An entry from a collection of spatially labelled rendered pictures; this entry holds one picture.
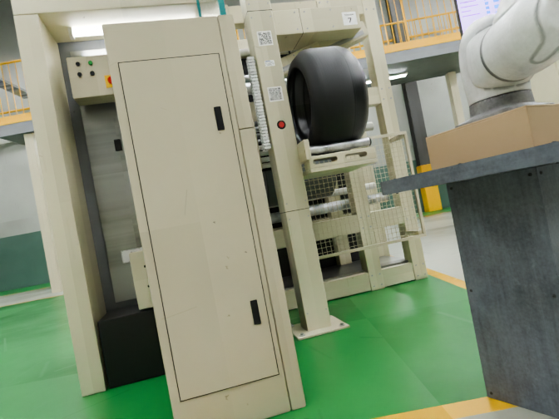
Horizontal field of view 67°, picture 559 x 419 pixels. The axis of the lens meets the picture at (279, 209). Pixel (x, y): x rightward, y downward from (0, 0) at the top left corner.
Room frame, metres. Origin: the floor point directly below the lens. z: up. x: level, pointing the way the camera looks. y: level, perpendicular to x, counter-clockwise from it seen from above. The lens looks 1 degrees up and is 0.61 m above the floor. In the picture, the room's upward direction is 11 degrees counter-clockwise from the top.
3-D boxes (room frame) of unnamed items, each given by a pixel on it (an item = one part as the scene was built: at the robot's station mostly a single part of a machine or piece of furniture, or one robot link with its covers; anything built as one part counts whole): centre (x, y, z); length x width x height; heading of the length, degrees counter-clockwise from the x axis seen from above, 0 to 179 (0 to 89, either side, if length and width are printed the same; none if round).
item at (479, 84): (1.13, -0.64, 0.92); 0.18 x 0.16 x 0.22; 178
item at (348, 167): (2.26, -0.32, 0.80); 0.37 x 0.36 x 0.02; 13
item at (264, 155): (2.58, -0.02, 1.05); 0.20 x 0.15 x 0.30; 103
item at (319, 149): (2.13, -0.35, 0.90); 0.35 x 0.05 x 0.05; 103
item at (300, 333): (2.19, -0.07, 0.01); 0.27 x 0.27 x 0.02; 13
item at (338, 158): (2.13, -0.35, 0.83); 0.36 x 0.09 x 0.06; 103
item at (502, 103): (1.15, -0.66, 0.78); 0.22 x 0.18 x 0.06; 110
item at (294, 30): (2.58, -0.37, 1.71); 0.61 x 0.25 x 0.15; 103
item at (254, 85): (2.14, 0.00, 1.19); 0.05 x 0.04 x 0.48; 13
